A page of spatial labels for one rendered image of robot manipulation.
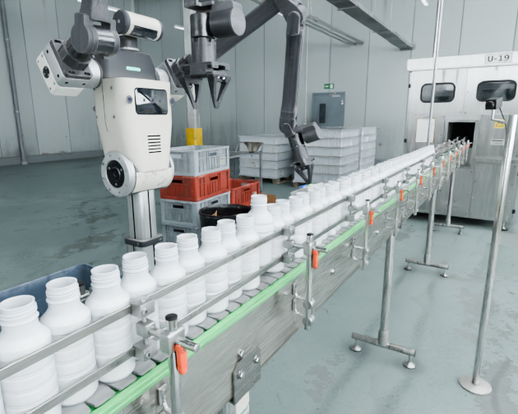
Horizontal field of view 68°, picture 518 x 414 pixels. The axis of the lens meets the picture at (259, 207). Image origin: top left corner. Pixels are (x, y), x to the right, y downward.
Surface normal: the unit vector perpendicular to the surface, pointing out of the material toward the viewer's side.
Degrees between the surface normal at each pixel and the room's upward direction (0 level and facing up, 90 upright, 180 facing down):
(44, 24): 90
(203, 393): 90
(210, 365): 90
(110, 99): 90
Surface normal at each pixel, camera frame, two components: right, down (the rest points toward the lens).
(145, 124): 0.85, 0.11
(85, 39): -0.51, 0.23
